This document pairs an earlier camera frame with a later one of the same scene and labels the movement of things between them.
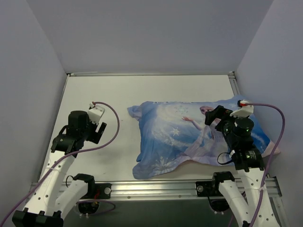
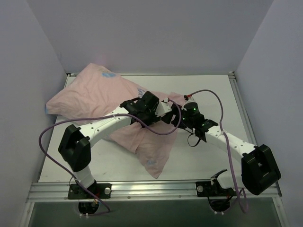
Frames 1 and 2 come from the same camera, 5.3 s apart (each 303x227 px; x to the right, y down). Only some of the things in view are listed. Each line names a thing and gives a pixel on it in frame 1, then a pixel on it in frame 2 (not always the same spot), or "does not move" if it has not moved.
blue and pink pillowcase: [171, 132] to [101, 90]
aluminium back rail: [128, 74] does not move
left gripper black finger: [101, 130] to [172, 117]
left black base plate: [99, 190] does not move
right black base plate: [206, 188] does not move
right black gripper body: [221, 117] to [183, 120]
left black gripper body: [100, 132] to [169, 114]
